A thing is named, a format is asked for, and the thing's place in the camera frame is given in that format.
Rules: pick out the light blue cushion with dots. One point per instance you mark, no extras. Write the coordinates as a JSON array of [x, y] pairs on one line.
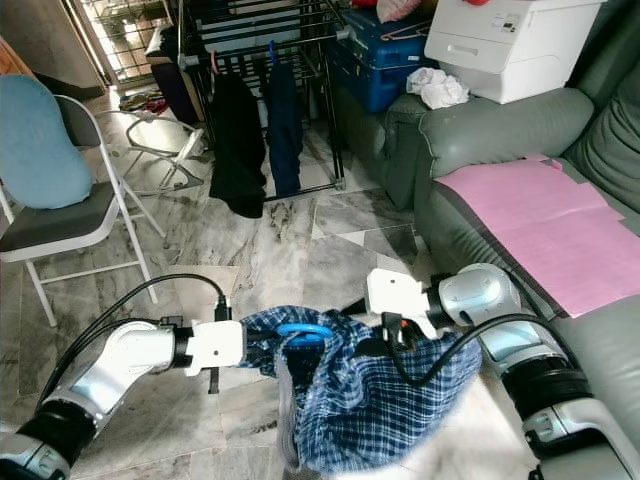
[[40, 145]]

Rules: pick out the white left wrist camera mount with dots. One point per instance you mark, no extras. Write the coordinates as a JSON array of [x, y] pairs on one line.
[[215, 345]]

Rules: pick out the white crumpled cloth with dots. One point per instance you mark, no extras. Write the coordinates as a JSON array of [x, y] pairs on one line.
[[440, 88]]

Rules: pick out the red cloth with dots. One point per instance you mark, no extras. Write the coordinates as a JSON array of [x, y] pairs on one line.
[[480, 2]]

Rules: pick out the black metal drying rack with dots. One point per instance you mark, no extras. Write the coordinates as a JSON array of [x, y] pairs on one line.
[[318, 100]]

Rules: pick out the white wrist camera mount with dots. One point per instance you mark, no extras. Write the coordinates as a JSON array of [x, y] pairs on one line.
[[398, 293], [215, 345]]

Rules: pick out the pink plastic hanger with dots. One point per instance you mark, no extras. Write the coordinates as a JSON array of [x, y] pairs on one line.
[[215, 63], [408, 31]]

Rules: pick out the purple stool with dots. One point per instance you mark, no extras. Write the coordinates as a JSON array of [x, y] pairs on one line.
[[175, 90]]

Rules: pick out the blue suitcase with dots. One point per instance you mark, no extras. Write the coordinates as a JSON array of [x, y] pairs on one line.
[[375, 65]]

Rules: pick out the navy blue garment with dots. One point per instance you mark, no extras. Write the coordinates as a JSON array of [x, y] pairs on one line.
[[284, 130]]

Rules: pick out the blue plaid shirt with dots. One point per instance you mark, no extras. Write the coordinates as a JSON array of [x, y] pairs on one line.
[[370, 400]]

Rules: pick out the black garment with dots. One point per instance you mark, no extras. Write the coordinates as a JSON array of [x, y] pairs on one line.
[[238, 150]]

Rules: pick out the pink blanket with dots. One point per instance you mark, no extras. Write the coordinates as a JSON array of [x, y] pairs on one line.
[[560, 230]]

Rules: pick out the blue plastic hanger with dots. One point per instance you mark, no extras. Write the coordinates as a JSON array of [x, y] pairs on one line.
[[303, 333], [272, 50]]

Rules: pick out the pink rabbit pillow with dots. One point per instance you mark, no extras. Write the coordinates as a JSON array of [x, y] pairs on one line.
[[398, 8]]

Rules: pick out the grey-green sofa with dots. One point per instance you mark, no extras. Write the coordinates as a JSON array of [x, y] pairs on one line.
[[500, 130]]

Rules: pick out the colourful crumpled cloth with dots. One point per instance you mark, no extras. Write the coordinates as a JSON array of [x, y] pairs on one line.
[[140, 102]]

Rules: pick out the grey folding chair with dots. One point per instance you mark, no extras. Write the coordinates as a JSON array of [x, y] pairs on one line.
[[55, 225]]

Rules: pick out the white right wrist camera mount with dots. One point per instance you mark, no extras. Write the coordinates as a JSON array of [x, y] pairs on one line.
[[398, 293]]

